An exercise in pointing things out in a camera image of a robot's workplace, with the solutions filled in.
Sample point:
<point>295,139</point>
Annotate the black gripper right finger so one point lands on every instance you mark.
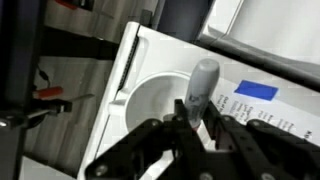
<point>214,123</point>

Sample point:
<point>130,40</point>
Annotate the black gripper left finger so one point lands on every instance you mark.
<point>187,139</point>

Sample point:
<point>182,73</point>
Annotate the grey marker with red tip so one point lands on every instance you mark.
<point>202,84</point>

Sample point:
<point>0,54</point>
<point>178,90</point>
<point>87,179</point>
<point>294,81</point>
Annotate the white green-banded mug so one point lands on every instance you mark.
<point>150,147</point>

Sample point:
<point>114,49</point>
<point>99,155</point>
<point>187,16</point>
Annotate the white office copier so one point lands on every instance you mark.
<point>183,36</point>

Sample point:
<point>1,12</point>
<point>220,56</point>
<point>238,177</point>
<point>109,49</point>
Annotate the paper sheet with blue tape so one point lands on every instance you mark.
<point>248,100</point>

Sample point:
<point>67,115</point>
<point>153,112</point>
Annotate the red-handled clamp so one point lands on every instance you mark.
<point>46,102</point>

